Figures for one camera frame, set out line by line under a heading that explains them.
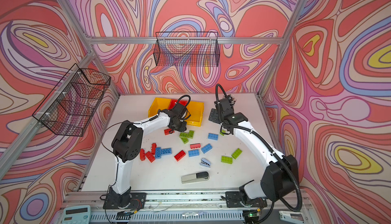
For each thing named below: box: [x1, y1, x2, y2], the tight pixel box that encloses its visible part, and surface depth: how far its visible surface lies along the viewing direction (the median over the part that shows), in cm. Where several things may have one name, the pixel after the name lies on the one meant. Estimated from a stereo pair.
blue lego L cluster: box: [155, 147, 173, 159], surface depth 90 cm
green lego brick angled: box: [231, 147, 243, 160], surface depth 89 cm
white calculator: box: [61, 205, 92, 224], surface depth 69 cm
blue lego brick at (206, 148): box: [201, 143, 213, 154], surface depth 92 cm
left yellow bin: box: [147, 97, 172, 118], surface depth 110 cm
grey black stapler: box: [181, 171, 211, 184], surface depth 81 cm
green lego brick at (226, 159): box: [220, 155, 234, 164], surface depth 87 cm
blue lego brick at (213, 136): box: [207, 132, 219, 141], surface depth 97 cm
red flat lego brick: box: [189, 143, 201, 150], surface depth 93 cm
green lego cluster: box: [179, 129, 195, 145], surface depth 95 cm
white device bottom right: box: [278, 210, 305, 224], surface depth 69 cm
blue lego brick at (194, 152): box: [188, 149, 200, 157], surface depth 90 cm
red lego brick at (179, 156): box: [174, 149, 186, 162], surface depth 88 cm
